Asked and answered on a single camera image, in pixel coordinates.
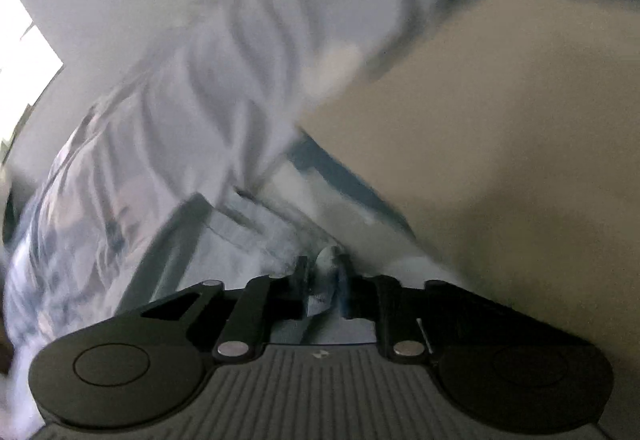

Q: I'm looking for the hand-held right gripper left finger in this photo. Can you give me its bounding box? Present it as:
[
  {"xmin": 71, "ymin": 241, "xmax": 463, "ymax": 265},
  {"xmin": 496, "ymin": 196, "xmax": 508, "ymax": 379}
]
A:
[{"xmin": 120, "ymin": 256, "xmax": 309, "ymax": 362}]

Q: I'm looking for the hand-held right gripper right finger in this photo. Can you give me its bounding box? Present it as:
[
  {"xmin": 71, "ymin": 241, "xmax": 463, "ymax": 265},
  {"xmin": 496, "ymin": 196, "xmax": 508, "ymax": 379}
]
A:
[{"xmin": 336, "ymin": 254, "xmax": 501, "ymax": 362}]

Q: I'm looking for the light blue twill garment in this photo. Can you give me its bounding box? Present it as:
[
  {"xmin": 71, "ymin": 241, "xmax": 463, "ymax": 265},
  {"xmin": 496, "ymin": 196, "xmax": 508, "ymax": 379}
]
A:
[{"xmin": 120, "ymin": 190, "xmax": 391, "ymax": 346}]

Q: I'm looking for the blue printed quilt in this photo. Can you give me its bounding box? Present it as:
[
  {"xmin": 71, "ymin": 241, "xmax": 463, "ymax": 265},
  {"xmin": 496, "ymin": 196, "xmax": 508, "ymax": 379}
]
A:
[{"xmin": 0, "ymin": 0, "xmax": 461, "ymax": 421}]

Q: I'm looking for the window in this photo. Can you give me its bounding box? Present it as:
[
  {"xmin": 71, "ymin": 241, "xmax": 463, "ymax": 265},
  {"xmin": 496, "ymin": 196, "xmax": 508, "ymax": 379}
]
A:
[{"xmin": 0, "ymin": 0, "xmax": 64, "ymax": 161}]

